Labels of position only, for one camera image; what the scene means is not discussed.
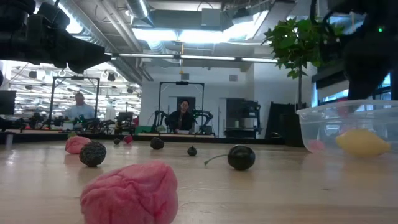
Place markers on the black leaning panel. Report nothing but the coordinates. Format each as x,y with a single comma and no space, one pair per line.
280,121

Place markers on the black equipment cart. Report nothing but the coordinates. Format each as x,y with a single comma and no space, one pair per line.
245,110

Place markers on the black distant station frame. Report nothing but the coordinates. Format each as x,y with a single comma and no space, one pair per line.
76,77
182,83

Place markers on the pink plastic raspberry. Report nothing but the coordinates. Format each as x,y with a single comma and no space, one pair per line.
130,196
316,146
74,145

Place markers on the dark cherry with stem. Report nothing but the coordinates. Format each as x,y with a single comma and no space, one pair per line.
241,157

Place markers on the clear plastic tupperware container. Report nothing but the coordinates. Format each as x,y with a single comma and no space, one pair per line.
320,124

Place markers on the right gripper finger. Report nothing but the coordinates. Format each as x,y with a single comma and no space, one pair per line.
360,90

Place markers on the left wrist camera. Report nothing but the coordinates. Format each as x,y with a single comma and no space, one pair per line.
53,15

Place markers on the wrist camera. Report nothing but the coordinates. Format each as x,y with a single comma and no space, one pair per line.
53,15
331,51

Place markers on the small dark blueberry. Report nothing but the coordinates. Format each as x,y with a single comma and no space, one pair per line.
192,151
117,141

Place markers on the silver ventilation duct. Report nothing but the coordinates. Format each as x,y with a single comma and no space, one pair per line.
138,9

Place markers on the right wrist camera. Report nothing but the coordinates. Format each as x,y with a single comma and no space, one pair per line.
331,51

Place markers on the black aluminium table frame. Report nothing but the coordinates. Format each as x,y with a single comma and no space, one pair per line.
37,138

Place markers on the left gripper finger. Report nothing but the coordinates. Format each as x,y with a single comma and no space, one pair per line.
81,68
87,49

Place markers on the long ceiling light bar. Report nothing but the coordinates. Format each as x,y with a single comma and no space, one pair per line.
205,58

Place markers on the red cherry with stem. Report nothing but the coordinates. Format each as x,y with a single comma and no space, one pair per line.
128,139

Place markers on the black plastic blackberry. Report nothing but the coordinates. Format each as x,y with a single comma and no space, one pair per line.
92,154
157,143

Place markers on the green distant box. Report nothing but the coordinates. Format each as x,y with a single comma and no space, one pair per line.
143,130

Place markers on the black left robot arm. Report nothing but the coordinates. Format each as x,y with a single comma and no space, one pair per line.
12,43

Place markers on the yellow plastic lemon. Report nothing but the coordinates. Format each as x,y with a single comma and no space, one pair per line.
362,143

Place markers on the small red strawberry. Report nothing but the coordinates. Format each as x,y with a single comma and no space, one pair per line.
72,134

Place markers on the green potted plant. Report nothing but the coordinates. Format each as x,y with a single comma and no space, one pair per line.
289,46

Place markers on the black distant robot arm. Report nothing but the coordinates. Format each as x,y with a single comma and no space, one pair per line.
205,115
157,118

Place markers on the person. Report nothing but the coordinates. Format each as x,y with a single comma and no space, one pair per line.
180,119
81,110

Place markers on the black distant monitor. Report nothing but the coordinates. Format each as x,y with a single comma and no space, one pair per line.
7,102

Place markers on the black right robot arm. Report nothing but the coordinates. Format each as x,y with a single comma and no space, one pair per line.
388,18

